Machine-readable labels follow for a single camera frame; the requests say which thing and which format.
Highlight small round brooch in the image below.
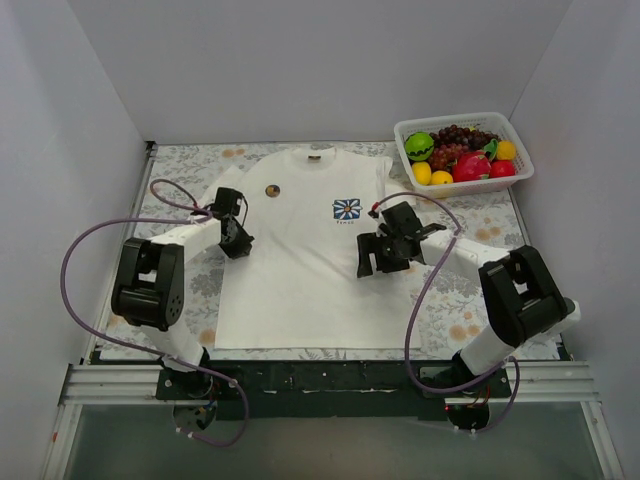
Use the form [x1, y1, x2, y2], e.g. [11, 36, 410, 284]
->
[265, 184, 281, 198]

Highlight white t-shirt with daisy print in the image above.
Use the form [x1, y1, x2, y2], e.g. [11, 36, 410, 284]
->
[215, 147, 411, 350]

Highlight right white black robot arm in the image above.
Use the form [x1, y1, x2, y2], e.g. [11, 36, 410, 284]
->
[357, 200, 581, 398]

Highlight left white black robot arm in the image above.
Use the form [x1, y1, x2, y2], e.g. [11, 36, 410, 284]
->
[111, 187, 254, 400]

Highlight yellow toy lemon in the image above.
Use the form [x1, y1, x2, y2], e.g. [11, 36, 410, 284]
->
[430, 170, 454, 186]
[411, 161, 432, 186]

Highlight green toy watermelon ball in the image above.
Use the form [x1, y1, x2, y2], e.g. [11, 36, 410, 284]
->
[404, 132, 435, 162]

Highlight white plastic fruit basket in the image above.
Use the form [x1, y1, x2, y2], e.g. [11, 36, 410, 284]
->
[394, 112, 534, 198]

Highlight pink toy dragon fruit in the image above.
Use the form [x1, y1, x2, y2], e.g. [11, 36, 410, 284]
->
[452, 151, 491, 183]

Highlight dark red toy grapes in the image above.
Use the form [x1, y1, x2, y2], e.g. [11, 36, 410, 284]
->
[428, 125, 500, 172]

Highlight red toy apple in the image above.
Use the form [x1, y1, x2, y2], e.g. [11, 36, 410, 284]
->
[490, 160, 516, 178]

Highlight yellow orange toy fruit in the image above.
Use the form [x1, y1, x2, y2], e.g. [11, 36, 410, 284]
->
[495, 140, 517, 161]

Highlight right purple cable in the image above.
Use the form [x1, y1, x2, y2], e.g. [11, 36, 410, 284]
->
[372, 192, 521, 434]

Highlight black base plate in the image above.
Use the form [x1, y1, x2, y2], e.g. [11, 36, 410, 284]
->
[155, 358, 514, 421]

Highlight aluminium frame rail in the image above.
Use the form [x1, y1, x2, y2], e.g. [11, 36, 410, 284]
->
[58, 363, 166, 405]

